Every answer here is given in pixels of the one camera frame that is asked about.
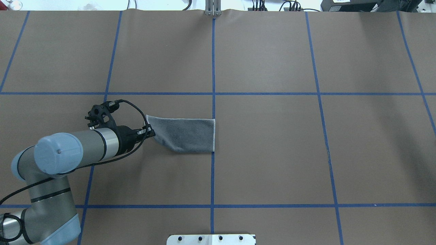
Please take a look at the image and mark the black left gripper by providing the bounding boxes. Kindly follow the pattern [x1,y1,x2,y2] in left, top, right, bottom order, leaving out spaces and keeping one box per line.
[116,125,156,155]

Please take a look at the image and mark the pink and grey towel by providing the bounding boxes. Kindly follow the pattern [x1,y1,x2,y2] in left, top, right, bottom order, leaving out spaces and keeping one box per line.
[146,115,216,153]

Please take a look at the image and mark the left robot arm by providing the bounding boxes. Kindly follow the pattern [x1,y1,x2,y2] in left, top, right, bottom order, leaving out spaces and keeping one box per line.
[1,125,155,245]

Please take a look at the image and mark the black equipment box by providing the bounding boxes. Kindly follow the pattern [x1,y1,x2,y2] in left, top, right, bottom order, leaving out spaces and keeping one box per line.
[320,0,422,13]

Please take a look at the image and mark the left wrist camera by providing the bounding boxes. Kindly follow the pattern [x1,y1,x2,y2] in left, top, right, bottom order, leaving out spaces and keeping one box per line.
[85,101,120,130]

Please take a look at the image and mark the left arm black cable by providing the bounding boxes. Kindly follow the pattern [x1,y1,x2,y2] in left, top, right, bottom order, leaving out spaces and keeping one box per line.
[0,99,150,245]

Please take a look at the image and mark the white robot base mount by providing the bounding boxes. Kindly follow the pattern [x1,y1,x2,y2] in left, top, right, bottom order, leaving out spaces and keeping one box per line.
[166,234,256,245]

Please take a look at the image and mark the grey metal bracket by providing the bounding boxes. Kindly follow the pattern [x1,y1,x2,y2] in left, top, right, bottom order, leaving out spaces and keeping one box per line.
[204,0,222,17]

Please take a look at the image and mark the background cables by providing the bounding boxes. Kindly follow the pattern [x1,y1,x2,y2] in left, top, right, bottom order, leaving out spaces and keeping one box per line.
[126,0,322,12]

